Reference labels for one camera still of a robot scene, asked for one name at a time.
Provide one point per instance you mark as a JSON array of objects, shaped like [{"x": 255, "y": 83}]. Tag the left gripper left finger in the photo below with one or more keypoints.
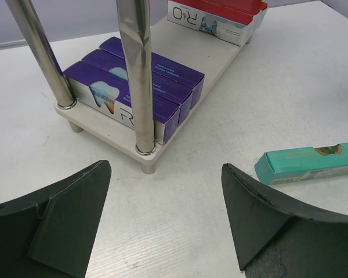
[{"x": 51, "y": 232}]

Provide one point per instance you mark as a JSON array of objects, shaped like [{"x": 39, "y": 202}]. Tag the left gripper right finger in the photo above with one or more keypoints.
[{"x": 276, "y": 235}]

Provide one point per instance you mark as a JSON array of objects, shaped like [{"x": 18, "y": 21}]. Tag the teal toothpaste box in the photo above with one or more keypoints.
[{"x": 302, "y": 164}]

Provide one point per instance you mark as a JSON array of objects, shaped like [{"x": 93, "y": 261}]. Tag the purple toothpaste box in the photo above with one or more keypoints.
[
  {"x": 143, "y": 82},
  {"x": 110, "y": 95}
]

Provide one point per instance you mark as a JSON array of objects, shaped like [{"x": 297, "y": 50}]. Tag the red silver toothpaste box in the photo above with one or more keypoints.
[{"x": 255, "y": 8}]

